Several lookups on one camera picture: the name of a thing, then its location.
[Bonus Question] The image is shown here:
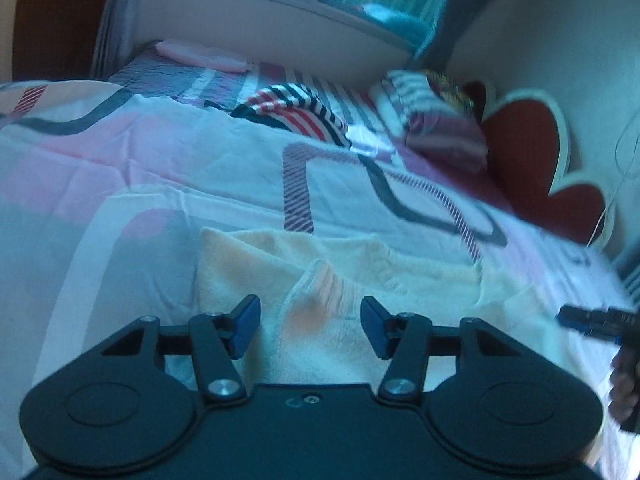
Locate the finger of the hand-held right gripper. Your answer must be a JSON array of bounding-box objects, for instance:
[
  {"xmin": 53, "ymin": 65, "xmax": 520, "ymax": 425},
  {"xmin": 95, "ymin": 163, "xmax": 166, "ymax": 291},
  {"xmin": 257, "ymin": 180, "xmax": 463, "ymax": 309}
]
[
  {"xmin": 556, "ymin": 305, "xmax": 628, "ymax": 329},
  {"xmin": 559, "ymin": 322, "xmax": 628, "ymax": 347}
]

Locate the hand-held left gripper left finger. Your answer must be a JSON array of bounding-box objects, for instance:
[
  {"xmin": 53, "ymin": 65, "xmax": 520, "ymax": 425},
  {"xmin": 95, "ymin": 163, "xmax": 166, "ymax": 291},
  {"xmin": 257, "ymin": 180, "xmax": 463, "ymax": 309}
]
[{"xmin": 97, "ymin": 295, "xmax": 262, "ymax": 404}]

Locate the dark wooden door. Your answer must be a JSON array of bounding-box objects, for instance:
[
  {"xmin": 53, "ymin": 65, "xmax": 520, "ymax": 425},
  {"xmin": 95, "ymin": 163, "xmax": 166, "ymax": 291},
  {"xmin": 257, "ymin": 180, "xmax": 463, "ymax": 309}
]
[{"xmin": 12, "ymin": 0, "xmax": 117, "ymax": 82}]

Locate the striped folded garment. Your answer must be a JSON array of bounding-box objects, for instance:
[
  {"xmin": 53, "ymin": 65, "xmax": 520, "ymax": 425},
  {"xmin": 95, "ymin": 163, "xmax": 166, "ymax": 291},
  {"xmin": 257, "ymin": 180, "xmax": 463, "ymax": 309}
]
[{"xmin": 229, "ymin": 82, "xmax": 351, "ymax": 149}]

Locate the grey striped mattress cover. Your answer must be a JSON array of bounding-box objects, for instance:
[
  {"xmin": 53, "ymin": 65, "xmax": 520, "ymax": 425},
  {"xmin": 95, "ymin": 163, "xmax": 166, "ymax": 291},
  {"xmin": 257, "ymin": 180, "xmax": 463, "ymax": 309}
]
[{"xmin": 106, "ymin": 54, "xmax": 401, "ymax": 128}]

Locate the red and white headboard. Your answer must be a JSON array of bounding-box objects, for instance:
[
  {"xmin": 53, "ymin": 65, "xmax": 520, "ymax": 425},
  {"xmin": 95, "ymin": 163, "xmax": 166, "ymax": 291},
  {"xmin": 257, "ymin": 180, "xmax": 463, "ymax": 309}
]
[{"xmin": 464, "ymin": 79, "xmax": 622, "ymax": 249}]

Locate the golden shiny bag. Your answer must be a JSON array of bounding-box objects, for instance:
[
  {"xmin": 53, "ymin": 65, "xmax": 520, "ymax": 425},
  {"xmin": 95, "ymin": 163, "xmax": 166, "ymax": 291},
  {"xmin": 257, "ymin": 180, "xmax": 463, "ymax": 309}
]
[{"xmin": 424, "ymin": 70, "xmax": 475, "ymax": 109}]

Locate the person's right hand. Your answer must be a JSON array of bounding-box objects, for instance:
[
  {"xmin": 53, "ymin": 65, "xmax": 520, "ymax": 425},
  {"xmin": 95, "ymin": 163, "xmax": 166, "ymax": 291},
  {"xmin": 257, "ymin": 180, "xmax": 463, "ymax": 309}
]
[{"xmin": 607, "ymin": 345, "xmax": 640, "ymax": 423}]

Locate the pink folded cloth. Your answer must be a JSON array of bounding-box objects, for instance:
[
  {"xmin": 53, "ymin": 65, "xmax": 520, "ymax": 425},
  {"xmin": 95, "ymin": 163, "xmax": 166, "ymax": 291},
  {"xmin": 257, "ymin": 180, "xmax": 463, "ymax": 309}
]
[{"xmin": 155, "ymin": 39, "xmax": 252, "ymax": 74}]

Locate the white wall cable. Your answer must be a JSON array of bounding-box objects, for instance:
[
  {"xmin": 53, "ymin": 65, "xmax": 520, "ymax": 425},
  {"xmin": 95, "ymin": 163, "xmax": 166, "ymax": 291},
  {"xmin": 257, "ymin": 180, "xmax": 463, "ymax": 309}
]
[{"xmin": 586, "ymin": 122, "xmax": 640, "ymax": 250}]

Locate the pink and blue patterned bedsheet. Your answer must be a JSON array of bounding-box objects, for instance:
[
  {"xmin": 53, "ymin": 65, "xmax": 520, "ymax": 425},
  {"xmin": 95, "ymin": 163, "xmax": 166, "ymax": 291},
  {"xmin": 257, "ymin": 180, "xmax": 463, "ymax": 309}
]
[{"xmin": 0, "ymin": 79, "xmax": 640, "ymax": 480}]

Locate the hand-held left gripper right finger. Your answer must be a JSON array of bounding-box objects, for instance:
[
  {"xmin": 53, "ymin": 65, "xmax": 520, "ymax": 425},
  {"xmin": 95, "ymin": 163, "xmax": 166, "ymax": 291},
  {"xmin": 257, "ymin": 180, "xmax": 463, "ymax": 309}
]
[{"xmin": 361, "ymin": 296, "xmax": 528, "ymax": 404}]

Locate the white knit sweater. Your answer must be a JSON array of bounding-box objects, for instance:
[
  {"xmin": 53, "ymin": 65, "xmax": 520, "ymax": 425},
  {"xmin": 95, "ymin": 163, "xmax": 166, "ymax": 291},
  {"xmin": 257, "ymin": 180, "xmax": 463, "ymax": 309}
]
[{"xmin": 197, "ymin": 226, "xmax": 615, "ymax": 403}]

